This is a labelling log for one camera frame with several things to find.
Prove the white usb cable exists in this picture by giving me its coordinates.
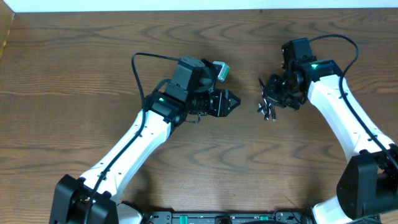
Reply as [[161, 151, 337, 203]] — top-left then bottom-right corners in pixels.
[[256, 99, 274, 119]]

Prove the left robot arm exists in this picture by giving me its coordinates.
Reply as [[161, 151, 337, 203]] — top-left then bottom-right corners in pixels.
[[49, 56, 241, 223]]

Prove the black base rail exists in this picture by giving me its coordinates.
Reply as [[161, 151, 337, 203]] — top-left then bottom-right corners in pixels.
[[141, 210, 316, 224]]

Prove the black usb cable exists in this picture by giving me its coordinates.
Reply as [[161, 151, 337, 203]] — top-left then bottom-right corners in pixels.
[[257, 76, 277, 123]]

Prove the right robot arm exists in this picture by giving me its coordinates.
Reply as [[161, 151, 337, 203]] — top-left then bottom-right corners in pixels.
[[258, 38, 397, 223]]

